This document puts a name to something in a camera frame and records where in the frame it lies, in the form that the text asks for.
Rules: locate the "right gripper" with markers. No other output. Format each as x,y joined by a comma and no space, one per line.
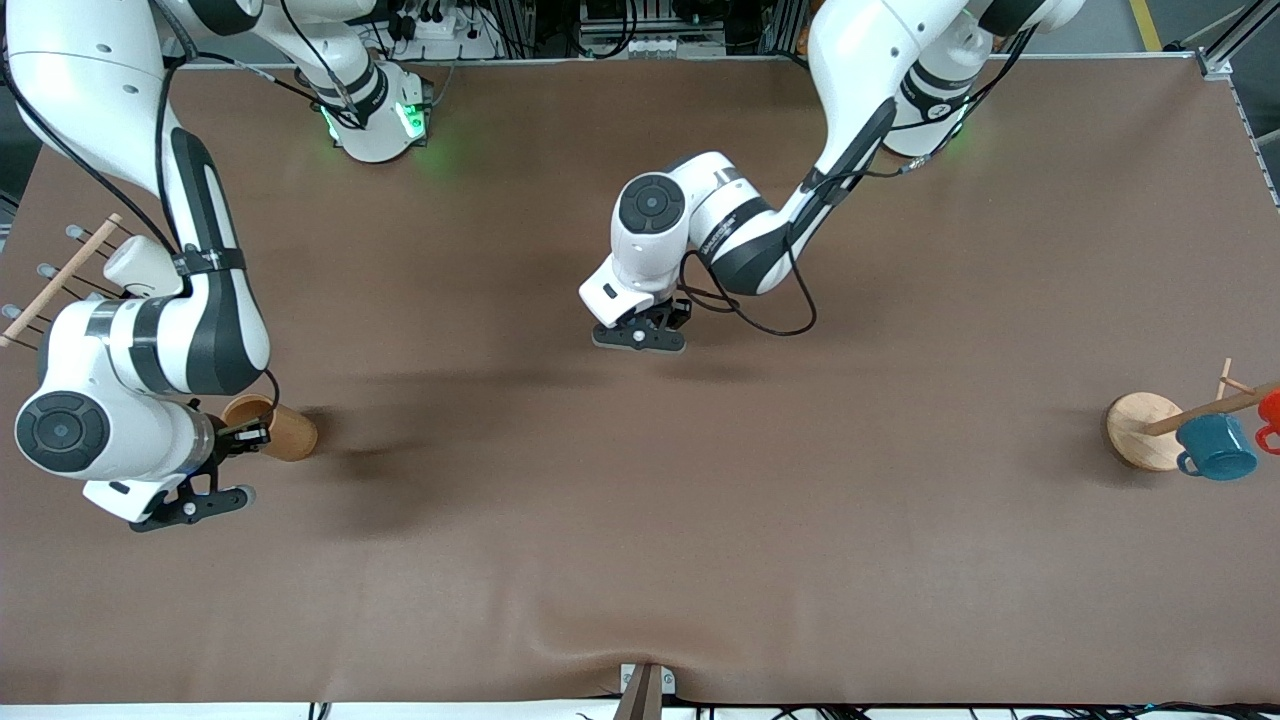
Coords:
228,437

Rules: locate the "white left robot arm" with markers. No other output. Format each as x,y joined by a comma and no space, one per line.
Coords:
850,90

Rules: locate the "aluminium frame profile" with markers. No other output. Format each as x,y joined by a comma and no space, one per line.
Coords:
1235,40

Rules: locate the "white cup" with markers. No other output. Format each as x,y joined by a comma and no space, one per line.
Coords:
140,265

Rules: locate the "orange mug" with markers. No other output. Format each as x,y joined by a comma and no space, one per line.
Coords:
1272,410

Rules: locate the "brown wooden cylinder holder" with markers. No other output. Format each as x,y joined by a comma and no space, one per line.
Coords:
290,432

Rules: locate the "white power strip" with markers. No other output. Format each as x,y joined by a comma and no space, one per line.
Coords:
440,25

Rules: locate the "wooden mug tree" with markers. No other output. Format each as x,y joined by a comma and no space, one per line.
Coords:
1140,430

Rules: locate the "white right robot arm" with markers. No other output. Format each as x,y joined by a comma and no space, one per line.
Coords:
195,300

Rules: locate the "brown table mat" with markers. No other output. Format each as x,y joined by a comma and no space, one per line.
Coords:
640,500

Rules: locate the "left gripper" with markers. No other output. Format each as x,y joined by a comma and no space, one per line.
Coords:
672,313

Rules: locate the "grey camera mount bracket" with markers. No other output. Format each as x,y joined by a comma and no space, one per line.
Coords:
643,690

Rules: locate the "teal enamel mug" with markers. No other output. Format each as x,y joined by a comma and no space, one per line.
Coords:
1215,448

